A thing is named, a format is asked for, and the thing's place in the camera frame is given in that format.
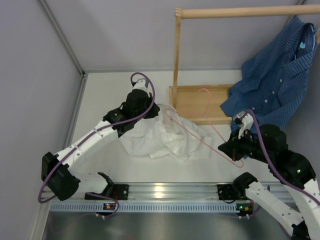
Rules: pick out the white shirt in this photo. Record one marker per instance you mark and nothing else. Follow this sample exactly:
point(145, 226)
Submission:
point(168, 134)

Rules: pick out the aluminium mounting rail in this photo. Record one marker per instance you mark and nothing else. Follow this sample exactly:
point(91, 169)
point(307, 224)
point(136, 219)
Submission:
point(185, 191)

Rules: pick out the aluminium corner frame post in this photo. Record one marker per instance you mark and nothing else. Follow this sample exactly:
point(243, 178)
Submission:
point(80, 86)

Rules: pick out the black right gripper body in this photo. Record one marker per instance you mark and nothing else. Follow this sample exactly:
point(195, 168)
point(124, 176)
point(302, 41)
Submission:
point(247, 147)

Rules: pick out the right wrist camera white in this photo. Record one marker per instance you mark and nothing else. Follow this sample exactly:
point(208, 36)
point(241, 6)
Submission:
point(245, 120)

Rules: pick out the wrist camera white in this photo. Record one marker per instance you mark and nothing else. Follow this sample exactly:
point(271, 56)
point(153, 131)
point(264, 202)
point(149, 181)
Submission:
point(245, 120)
point(141, 84)

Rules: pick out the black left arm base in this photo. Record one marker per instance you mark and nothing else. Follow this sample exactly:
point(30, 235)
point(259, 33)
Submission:
point(119, 192)

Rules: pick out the blue checkered shirt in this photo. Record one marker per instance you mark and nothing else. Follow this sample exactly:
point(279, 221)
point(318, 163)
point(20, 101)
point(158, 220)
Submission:
point(274, 82)

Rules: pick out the wooden clothes rack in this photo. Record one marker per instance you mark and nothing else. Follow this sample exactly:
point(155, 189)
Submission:
point(198, 94)

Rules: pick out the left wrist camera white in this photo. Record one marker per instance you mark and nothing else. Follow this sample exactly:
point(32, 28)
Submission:
point(141, 84)

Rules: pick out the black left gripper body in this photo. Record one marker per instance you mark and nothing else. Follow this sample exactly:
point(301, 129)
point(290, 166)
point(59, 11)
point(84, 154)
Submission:
point(147, 105)

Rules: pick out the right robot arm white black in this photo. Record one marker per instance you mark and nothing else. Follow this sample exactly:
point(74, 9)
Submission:
point(293, 170)

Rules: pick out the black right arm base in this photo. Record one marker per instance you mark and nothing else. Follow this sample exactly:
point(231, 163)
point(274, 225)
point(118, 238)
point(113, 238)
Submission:
point(226, 192)

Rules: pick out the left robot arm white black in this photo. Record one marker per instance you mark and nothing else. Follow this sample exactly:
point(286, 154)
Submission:
point(60, 171)

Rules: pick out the slotted cable duct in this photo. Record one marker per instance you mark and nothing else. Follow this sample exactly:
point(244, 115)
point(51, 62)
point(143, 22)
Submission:
point(149, 207)

